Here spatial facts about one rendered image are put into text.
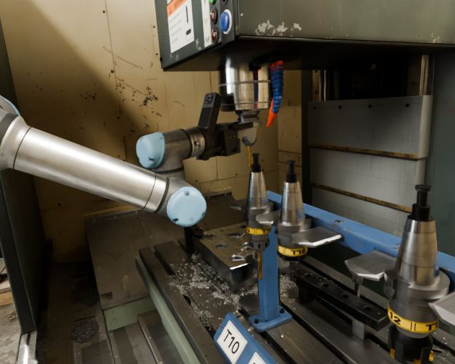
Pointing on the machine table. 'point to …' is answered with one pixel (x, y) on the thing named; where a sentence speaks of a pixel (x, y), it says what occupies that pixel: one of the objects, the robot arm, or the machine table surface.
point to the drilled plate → (218, 258)
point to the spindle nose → (244, 87)
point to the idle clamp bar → (361, 328)
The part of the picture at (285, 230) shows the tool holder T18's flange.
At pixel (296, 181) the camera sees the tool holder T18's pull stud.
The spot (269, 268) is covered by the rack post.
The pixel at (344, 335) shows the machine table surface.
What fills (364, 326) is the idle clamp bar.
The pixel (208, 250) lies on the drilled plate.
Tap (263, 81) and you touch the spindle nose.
